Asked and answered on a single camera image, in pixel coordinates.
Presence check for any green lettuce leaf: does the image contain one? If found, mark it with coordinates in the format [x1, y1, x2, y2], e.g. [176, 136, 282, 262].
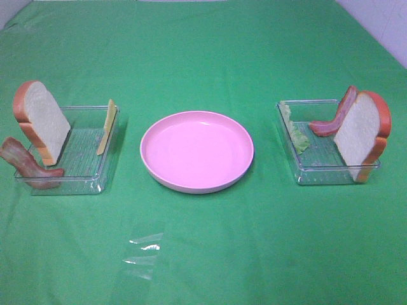
[279, 101, 310, 154]

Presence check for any yellow cheese slice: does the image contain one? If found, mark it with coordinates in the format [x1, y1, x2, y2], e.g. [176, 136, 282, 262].
[96, 99, 117, 156]

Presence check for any bacon strip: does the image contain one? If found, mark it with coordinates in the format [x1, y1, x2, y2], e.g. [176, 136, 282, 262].
[1, 137, 64, 179]
[308, 85, 359, 137]

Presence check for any bread slice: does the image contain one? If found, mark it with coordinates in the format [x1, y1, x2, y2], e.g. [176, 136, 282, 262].
[13, 81, 71, 166]
[334, 91, 392, 183]

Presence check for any pink round plate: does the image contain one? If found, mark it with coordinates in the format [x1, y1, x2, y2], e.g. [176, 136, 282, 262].
[139, 111, 254, 194]

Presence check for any green tablecloth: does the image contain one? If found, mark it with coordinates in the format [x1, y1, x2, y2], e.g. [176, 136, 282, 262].
[1, 1, 406, 304]

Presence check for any right clear plastic tray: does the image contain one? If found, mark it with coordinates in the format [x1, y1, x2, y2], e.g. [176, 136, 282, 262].
[275, 99, 381, 185]

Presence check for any clear plastic tray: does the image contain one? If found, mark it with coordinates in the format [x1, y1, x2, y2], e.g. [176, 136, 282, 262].
[14, 105, 120, 196]
[275, 99, 381, 185]

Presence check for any left clear plastic tray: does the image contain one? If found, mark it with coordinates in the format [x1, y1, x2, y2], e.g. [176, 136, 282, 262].
[14, 105, 120, 196]

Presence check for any clear tape patch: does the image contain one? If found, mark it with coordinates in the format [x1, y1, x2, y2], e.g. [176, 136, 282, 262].
[121, 220, 165, 281]

